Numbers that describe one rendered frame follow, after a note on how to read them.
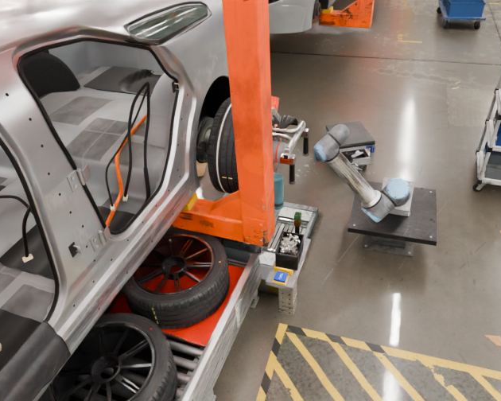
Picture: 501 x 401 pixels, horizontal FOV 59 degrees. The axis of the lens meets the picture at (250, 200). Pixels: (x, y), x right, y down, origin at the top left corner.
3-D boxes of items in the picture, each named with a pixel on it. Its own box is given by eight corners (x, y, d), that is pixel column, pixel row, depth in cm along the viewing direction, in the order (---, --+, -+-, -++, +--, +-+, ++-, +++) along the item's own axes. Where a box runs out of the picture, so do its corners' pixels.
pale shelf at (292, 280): (285, 237, 298) (285, 233, 296) (310, 242, 293) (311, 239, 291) (265, 284, 267) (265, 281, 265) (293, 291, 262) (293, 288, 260)
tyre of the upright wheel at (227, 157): (209, 98, 272) (203, 201, 292) (245, 103, 265) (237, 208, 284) (246, 94, 332) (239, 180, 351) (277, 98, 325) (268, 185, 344)
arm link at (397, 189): (413, 192, 313) (415, 188, 296) (394, 208, 315) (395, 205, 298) (397, 177, 317) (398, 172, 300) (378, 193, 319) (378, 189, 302)
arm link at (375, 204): (398, 210, 305) (333, 134, 275) (379, 227, 307) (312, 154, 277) (387, 202, 319) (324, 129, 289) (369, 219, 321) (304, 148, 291)
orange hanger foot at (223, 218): (181, 211, 309) (173, 170, 288) (252, 226, 293) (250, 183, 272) (170, 227, 297) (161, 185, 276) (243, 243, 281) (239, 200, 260)
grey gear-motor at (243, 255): (215, 240, 348) (210, 206, 326) (266, 251, 336) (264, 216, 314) (205, 256, 335) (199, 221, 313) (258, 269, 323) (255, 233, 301)
